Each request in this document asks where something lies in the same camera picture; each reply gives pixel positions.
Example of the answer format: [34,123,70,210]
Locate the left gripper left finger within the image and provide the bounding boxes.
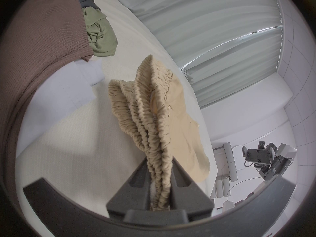
[106,157,152,218]

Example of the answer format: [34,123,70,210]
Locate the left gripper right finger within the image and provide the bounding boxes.
[170,155,214,217]

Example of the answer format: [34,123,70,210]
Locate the tan shorts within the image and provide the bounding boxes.
[108,54,211,212]

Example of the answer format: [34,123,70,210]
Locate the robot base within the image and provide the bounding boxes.
[222,187,266,210]

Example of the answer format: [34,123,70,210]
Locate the bed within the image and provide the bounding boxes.
[15,0,219,218]

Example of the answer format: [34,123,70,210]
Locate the pale green curtain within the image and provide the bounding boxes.
[184,30,283,109]
[109,0,282,69]

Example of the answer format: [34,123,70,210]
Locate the white garment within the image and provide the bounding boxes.
[35,57,105,113]

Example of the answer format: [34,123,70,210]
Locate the olive green garment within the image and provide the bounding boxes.
[82,7,118,57]

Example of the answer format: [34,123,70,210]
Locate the brown garment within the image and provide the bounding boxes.
[0,0,94,194]

